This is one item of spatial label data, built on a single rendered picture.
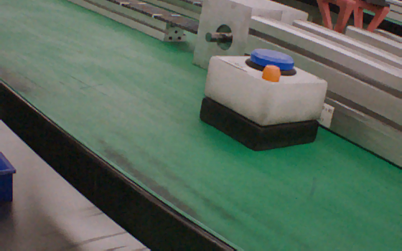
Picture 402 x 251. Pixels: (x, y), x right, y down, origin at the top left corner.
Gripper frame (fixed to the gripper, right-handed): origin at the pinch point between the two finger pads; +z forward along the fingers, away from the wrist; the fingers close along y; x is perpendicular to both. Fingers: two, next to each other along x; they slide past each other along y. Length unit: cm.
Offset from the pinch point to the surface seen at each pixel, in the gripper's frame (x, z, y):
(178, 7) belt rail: 40.1, 4.7, -2.3
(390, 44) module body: -11.3, -2.4, -4.9
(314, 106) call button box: -19.4, 2.1, -29.4
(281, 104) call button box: -19.4, 1.6, -34.1
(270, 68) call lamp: -18.7, -1.3, -35.4
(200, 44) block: 4.6, 3.0, -24.1
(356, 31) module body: -5.1, -2.2, -5.0
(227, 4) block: 1.0, -3.0, -24.0
